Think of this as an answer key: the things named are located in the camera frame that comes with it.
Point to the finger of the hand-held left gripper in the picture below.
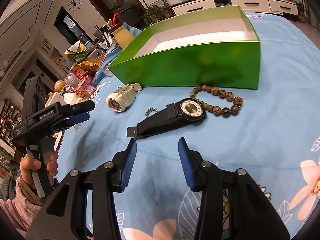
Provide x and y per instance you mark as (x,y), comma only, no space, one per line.
(83,106)
(78,119)

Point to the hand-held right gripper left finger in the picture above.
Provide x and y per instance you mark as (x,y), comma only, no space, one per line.
(128,166)

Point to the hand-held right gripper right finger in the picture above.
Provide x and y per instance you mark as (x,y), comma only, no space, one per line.
(186,166)

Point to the white wristwatch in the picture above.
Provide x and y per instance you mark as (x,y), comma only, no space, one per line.
(122,96)

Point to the black wristwatch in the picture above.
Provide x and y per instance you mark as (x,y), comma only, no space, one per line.
(162,123)

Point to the green cardboard box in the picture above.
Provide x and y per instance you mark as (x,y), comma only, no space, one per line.
(175,67)

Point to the person's left forearm pink sleeve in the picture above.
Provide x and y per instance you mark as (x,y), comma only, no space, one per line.
(15,210)

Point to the person's left hand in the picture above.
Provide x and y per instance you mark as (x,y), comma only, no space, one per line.
(28,166)

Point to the pink snack box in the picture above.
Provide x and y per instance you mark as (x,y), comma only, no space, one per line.
(88,85)

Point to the white cardboard box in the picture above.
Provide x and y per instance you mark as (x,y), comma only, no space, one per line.
(56,98)

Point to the yellow round fruit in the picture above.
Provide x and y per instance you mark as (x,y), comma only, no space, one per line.
(60,85)

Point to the red drink carton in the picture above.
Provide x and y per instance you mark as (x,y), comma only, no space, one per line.
(77,72)

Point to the yellow snack bag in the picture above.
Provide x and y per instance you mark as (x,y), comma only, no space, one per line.
(90,65)

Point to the clear plastic box with label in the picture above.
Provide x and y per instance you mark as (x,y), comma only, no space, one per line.
(107,72)

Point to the green packet with yellow cloth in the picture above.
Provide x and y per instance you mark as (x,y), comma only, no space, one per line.
(76,51)

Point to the blue floral tablecloth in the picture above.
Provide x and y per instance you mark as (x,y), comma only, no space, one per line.
(275,130)

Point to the bushy green houseplant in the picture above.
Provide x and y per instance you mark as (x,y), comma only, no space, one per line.
(157,13)

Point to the white cabinet with drawers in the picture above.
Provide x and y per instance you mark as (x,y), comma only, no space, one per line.
(237,3)

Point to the small potted plant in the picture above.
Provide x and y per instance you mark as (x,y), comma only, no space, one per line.
(302,12)

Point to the black wall clock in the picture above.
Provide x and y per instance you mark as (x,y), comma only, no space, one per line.
(75,2)

